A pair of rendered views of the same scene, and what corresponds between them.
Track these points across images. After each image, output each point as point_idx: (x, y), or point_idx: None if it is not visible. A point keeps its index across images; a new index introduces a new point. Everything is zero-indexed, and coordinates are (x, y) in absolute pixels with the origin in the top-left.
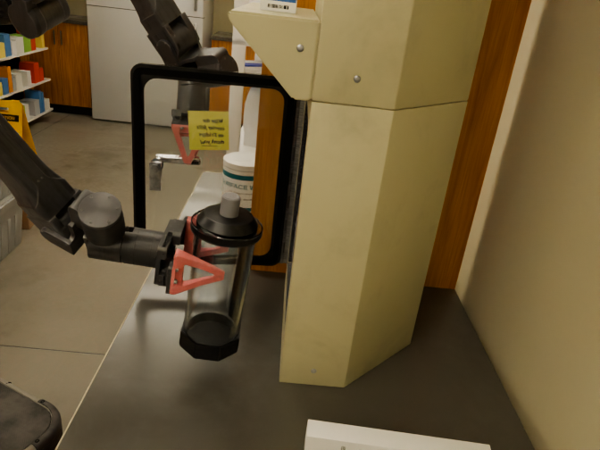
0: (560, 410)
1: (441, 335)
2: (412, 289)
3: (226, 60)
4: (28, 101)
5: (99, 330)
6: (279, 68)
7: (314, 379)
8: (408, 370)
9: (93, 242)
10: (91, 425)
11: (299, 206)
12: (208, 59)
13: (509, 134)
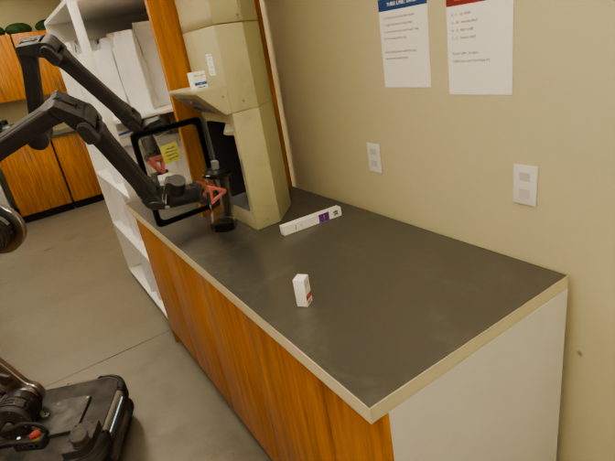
0: (350, 188)
1: (299, 198)
2: (284, 177)
3: (162, 120)
4: None
5: (79, 357)
6: (219, 105)
7: (269, 222)
8: (296, 209)
9: (177, 196)
10: (209, 263)
11: (241, 153)
12: (155, 123)
13: (284, 111)
